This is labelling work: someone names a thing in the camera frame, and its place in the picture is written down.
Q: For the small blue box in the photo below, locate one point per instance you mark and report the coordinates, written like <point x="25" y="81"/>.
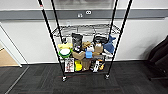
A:
<point x="89" y="54"/>

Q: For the brown cardboard box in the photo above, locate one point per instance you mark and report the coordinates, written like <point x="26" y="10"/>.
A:
<point x="79" y="55"/>

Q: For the long grey wall band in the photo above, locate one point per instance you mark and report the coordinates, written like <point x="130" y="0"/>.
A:
<point x="23" y="14"/>

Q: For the white door frame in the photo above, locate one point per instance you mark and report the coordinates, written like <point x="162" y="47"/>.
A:
<point x="13" y="46"/>

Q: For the brown paper bag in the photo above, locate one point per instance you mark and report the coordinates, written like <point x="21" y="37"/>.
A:
<point x="86" y="64"/>

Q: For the black printed pouch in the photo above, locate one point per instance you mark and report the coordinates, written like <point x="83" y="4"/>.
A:
<point x="77" y="41"/>

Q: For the green bowl with white lid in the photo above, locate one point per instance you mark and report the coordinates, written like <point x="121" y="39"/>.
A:
<point x="65" y="53"/>

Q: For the white bottle with yellow mark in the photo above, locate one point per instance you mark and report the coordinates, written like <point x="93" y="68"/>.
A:
<point x="96" y="66"/>

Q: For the yellow bag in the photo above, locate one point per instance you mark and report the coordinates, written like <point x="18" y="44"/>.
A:
<point x="65" y="45"/>

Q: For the white and red box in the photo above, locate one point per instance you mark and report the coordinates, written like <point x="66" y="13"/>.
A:
<point x="69" y="65"/>

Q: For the tan paper packet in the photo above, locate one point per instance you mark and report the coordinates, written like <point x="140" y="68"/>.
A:
<point x="88" y="45"/>

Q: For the grey wall socket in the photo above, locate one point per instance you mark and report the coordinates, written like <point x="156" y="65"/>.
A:
<point x="79" y="15"/>
<point x="88" y="12"/>

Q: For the tall brown box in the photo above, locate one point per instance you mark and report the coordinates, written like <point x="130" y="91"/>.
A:
<point x="98" y="50"/>

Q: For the yellow container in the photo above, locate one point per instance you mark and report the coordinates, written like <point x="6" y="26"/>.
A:
<point x="78" y="66"/>

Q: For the black round item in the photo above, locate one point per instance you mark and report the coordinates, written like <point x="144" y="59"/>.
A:
<point x="99" y="39"/>

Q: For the large blue plush toy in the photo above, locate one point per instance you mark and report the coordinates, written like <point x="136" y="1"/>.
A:
<point x="109" y="46"/>

